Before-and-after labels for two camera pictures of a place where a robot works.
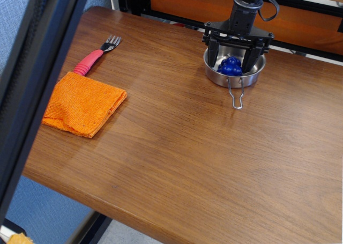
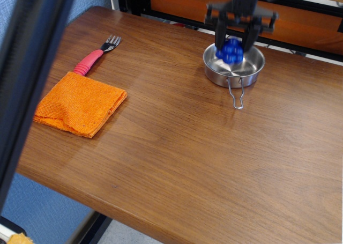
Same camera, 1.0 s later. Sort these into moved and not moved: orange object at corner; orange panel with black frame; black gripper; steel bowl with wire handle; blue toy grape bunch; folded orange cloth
Moved: black gripper; blue toy grape bunch
Not moved: orange object at corner; folded orange cloth; steel bowl with wire handle; orange panel with black frame
